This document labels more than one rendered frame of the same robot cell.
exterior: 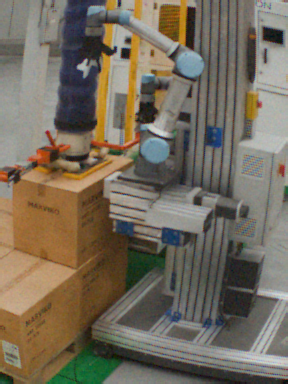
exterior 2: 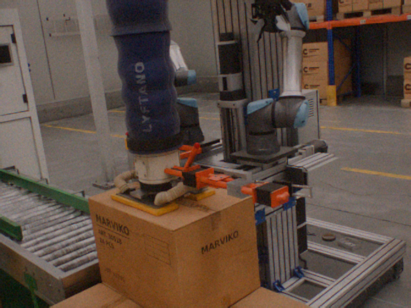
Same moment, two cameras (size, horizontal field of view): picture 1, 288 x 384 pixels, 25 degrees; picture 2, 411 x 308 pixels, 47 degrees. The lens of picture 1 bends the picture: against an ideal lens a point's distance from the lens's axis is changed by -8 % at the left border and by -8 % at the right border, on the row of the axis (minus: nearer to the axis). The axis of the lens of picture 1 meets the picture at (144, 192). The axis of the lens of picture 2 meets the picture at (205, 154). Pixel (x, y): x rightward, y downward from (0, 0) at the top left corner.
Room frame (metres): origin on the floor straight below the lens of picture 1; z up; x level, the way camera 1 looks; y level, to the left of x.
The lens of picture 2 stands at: (2.34, 1.95, 1.56)
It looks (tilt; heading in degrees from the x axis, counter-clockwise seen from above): 14 degrees down; 296
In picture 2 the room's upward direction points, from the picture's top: 6 degrees counter-clockwise
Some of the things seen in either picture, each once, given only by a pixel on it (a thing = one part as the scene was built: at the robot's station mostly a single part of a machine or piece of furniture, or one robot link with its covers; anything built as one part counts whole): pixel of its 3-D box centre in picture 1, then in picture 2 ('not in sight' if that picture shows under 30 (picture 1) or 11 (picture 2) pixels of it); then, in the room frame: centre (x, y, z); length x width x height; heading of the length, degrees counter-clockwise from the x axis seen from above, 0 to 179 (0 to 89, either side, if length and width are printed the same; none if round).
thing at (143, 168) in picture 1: (151, 162); (262, 140); (2.99, -0.02, 1.09); 0.15 x 0.15 x 0.10
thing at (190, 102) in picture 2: not in sight; (185, 110); (3.46, -0.20, 1.20); 0.13 x 0.12 x 0.14; 36
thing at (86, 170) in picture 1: (88, 164); (179, 184); (3.27, 0.28, 0.97); 0.34 x 0.10 x 0.05; 156
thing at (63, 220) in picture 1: (72, 204); (172, 241); (3.30, 0.36, 0.74); 0.60 x 0.40 x 0.40; 156
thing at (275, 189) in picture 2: (6, 174); (270, 194); (2.77, 0.62, 1.07); 0.08 x 0.07 x 0.05; 156
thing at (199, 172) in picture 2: (47, 154); (198, 176); (3.08, 0.47, 1.07); 0.10 x 0.08 x 0.06; 66
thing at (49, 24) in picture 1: (50, 24); not in sight; (4.68, 0.79, 1.62); 0.20 x 0.05 x 0.30; 158
